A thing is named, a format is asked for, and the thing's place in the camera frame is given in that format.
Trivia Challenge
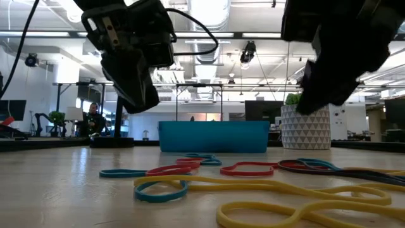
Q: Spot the succulent in white patterned pot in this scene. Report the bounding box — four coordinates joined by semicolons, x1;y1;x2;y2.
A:
280;92;332;151

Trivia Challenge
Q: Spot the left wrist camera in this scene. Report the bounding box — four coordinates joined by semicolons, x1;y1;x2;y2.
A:
136;0;175;68

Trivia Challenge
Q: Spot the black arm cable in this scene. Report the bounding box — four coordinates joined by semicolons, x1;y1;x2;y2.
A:
0;0;41;99

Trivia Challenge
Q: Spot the green background plant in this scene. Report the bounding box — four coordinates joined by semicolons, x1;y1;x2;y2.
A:
48;110;66;125

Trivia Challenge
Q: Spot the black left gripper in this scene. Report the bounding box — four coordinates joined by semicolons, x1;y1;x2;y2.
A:
81;2;161;115

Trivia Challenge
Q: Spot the black monitor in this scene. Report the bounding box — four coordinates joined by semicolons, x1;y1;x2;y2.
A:
244;100;285;123
0;99;27;122
384;98;405;143

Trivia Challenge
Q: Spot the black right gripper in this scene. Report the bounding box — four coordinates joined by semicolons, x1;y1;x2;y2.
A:
296;0;395;117

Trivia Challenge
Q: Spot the person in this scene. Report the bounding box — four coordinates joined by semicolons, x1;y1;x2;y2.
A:
77;102;108;138

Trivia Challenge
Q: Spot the blue plastic bin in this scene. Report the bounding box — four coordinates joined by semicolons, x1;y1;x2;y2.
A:
158;120;270;154

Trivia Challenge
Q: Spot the round black speaker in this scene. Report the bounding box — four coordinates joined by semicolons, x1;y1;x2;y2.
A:
24;53;40;68

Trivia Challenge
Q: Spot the black overhead camera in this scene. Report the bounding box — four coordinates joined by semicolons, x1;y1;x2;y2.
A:
239;40;258;65

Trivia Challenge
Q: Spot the black camera cable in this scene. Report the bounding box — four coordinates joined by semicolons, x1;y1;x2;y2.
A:
164;8;220;57

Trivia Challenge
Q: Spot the white lampshade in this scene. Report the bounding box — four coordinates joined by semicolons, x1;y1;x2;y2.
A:
65;106;84;122

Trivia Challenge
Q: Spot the red object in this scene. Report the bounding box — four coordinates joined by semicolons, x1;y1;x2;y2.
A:
0;116;16;131

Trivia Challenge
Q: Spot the blue rubber band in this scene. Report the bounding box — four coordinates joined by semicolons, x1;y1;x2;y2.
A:
296;157;342;172
184;153;223;167
99;168;149;179
133;179;190;204

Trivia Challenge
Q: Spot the black aluminium table frame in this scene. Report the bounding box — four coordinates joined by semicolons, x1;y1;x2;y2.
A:
0;136;405;153

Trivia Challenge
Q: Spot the red rubber band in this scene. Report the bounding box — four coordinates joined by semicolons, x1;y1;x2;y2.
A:
220;161;317;177
145;157;205;177

